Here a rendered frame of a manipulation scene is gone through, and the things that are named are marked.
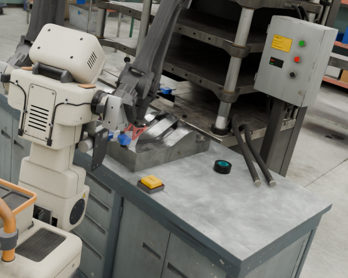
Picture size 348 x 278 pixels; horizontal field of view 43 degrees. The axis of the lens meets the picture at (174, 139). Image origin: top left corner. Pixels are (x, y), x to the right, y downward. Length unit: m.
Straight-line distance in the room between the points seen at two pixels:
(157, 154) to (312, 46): 0.93
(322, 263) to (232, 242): 1.62
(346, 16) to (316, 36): 6.21
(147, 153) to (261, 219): 0.54
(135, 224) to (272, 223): 0.59
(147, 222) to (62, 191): 0.43
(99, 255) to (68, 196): 0.69
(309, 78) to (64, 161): 1.30
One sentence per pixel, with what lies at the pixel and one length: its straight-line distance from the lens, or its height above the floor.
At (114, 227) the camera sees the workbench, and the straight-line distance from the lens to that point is 2.06.
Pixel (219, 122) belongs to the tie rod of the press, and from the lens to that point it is 2.47.
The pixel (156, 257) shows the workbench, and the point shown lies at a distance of 1.93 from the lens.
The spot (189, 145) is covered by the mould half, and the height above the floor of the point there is 0.86.
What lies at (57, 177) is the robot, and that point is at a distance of 1.62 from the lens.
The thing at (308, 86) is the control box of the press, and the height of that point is 1.19.
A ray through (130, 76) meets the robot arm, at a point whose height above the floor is 1.26.
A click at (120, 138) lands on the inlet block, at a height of 0.93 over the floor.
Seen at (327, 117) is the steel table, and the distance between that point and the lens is 5.37.
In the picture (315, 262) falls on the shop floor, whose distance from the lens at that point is 3.14.
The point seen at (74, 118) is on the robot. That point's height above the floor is 1.15.
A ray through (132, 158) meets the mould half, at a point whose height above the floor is 0.86.
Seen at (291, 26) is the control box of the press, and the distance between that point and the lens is 2.35.
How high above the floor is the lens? 1.69
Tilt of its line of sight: 23 degrees down
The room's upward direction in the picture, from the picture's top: 11 degrees clockwise
